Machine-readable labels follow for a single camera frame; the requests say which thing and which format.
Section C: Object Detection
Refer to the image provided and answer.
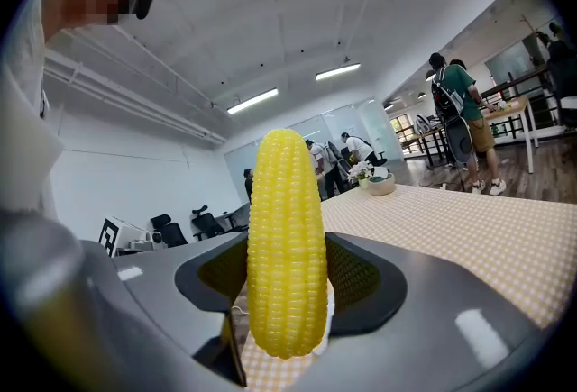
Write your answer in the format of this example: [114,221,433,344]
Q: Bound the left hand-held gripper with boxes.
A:
[97,215,166,258]

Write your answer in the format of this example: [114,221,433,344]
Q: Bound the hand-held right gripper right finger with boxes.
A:
[270,232,542,392]

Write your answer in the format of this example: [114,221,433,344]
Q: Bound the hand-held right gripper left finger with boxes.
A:
[80,232,250,387]

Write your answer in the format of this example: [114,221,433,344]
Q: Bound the yellow corn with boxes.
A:
[246,129,328,360]

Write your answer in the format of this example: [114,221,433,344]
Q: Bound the black office chair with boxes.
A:
[150,214,188,250]
[191,203,252,242]

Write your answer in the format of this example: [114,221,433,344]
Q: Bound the table with checked tablecloth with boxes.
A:
[243,182,573,389]

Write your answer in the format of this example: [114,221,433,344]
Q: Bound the beige bowl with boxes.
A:
[367,171,397,197]

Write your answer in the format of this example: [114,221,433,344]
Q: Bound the person's grey shirt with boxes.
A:
[0,0,64,224]

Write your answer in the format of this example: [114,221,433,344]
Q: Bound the white flowers in pot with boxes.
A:
[346,160,375,191]

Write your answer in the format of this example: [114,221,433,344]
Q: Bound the ceiling tube light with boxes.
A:
[226,87,279,115]
[315,62,362,82]

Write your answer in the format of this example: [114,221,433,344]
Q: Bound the round black fan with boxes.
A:
[445,115,474,166]

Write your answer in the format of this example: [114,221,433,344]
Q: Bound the black and white backpack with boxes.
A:
[431,65,465,116]

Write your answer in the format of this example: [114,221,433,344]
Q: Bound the wooden top white-legged table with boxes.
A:
[480,96,540,175]

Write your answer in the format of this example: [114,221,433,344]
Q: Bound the black metal railing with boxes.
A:
[480,68,558,141]

